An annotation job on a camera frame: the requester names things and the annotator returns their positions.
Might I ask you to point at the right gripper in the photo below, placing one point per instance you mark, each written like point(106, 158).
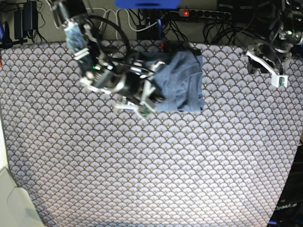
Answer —
point(126, 82)

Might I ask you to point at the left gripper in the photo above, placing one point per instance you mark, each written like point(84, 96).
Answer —
point(278, 56)

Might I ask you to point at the blue T-shirt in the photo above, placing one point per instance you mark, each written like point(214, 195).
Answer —
point(179, 80)

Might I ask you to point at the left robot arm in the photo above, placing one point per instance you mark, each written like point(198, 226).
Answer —
point(279, 26)

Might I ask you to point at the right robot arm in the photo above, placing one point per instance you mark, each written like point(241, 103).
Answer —
point(84, 38)

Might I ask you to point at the red and black clamp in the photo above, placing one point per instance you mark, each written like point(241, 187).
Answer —
point(164, 47)

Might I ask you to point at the black power strip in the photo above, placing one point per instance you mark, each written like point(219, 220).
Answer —
point(204, 14)

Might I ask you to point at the blue box at top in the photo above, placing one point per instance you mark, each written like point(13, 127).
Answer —
point(147, 4)

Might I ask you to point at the fan-patterned tablecloth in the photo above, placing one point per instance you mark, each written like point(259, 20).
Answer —
point(84, 164)

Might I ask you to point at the black power adapter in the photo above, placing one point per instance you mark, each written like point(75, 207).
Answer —
point(26, 20)

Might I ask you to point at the black OpenArm base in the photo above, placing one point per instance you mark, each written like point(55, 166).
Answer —
point(289, 210)

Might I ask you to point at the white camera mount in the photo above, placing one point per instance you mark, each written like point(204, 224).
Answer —
point(143, 106)
point(277, 80)

